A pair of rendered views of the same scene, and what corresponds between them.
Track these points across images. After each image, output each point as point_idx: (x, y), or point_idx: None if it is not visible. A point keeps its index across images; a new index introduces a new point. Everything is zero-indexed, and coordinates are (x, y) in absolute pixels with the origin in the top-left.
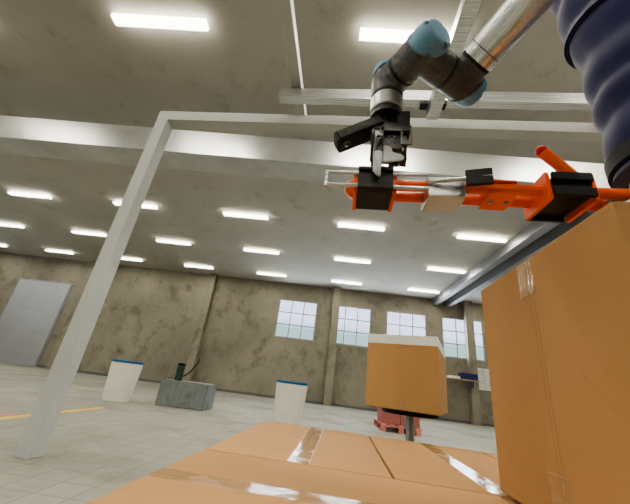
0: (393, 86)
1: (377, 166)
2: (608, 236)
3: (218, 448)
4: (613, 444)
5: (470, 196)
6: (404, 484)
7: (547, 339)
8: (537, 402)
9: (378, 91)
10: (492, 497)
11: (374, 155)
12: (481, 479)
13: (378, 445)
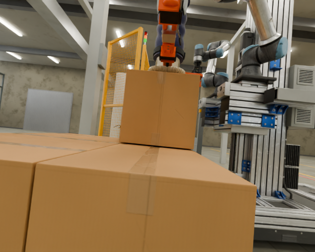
0: None
1: (186, 9)
2: (196, 82)
3: (34, 159)
4: (179, 124)
5: None
6: (115, 146)
7: (165, 98)
8: (153, 115)
9: None
10: (122, 144)
11: (187, 1)
12: (98, 141)
13: (19, 137)
